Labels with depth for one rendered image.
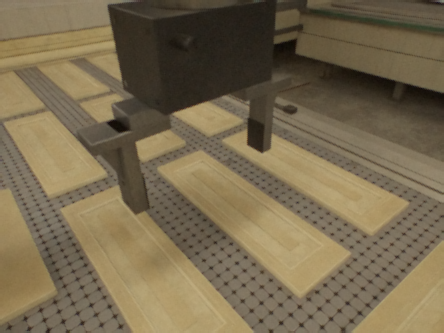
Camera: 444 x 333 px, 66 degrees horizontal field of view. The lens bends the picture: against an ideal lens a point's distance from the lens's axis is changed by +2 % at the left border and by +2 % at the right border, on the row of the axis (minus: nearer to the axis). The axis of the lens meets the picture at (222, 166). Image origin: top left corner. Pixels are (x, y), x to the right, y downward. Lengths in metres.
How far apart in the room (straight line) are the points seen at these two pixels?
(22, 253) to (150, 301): 0.38
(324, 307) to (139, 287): 0.42
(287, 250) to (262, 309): 0.17
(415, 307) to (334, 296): 0.16
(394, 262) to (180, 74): 0.72
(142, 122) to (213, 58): 0.14
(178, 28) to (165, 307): 0.57
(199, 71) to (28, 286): 0.66
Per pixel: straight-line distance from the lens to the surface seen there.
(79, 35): 2.78
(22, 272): 0.99
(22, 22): 2.68
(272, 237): 0.94
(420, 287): 0.93
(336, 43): 4.41
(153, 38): 0.47
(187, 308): 0.80
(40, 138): 1.56
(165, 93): 0.49
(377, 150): 1.42
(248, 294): 0.84
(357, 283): 0.91
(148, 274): 0.87
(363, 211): 1.07
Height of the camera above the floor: 1.56
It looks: 34 degrees down
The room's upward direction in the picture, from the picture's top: 1 degrees counter-clockwise
